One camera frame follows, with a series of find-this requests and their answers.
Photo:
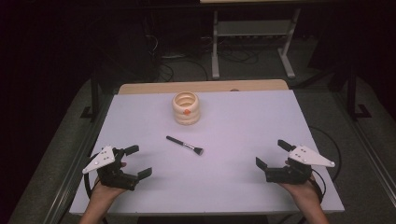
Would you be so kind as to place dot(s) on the black metal stand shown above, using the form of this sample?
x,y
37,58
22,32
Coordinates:
x,y
94,99
352,99

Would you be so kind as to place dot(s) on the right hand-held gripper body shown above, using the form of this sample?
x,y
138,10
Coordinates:
x,y
289,174

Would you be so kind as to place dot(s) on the wooden table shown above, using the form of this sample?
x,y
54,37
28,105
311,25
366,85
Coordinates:
x,y
149,87

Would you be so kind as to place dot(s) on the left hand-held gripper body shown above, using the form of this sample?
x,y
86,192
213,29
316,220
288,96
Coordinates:
x,y
112,175

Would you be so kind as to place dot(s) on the person's left hand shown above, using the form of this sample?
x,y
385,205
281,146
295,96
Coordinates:
x,y
106,192

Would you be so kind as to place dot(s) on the person's right hand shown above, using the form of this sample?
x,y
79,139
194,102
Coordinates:
x,y
300,191

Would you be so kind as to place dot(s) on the metal floor rail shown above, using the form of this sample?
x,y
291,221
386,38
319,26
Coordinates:
x,y
74,174
373,155

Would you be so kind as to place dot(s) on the cream ribbed brush holder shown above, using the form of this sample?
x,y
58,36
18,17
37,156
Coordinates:
x,y
186,116

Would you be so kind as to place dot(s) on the white metal desk frame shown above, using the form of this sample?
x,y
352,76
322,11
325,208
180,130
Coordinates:
x,y
252,28

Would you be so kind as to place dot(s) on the white table board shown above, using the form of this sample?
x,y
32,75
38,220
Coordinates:
x,y
218,180

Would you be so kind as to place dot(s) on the black makeup brush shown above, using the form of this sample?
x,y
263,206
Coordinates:
x,y
183,144

